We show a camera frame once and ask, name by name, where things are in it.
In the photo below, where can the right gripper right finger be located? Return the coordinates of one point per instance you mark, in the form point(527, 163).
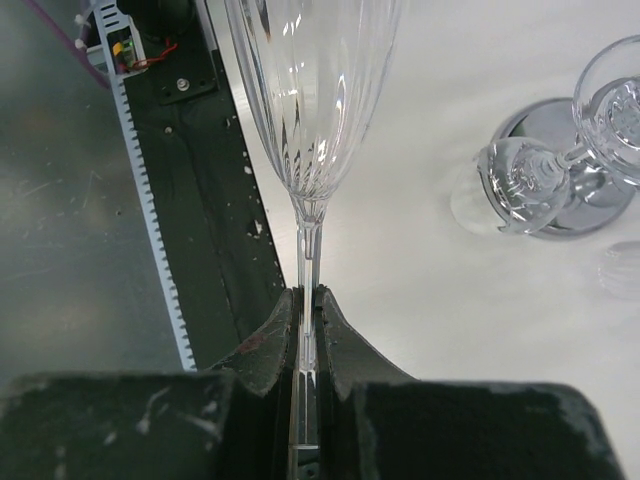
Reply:
point(378, 422)

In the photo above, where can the round wine glass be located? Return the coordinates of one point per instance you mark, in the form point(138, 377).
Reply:
point(513, 186)
point(605, 108)

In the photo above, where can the round wine glass back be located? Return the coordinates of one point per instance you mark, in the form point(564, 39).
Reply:
point(605, 108)

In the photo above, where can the chrome wine glass rack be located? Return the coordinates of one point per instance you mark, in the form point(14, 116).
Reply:
point(596, 197)

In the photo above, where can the white toothed cable duct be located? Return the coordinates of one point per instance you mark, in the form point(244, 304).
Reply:
point(109, 19)

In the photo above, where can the round wine glass front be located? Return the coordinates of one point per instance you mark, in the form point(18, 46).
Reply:
point(513, 186)

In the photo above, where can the ribbed champagne flute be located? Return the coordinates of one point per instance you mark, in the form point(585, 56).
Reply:
point(313, 72)

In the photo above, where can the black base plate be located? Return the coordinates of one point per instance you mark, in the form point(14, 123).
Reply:
point(212, 219)

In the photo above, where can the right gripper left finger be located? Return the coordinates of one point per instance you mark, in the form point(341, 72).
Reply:
point(230, 421)

